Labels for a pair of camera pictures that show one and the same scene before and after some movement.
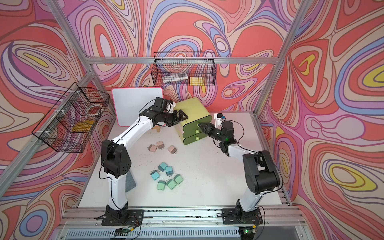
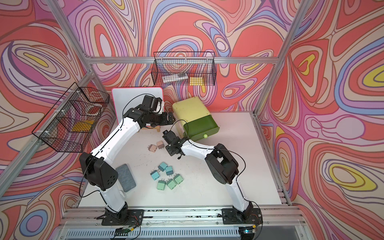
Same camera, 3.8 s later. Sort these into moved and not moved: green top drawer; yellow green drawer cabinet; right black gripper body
Moved: green top drawer; right black gripper body
Not moved: yellow green drawer cabinet
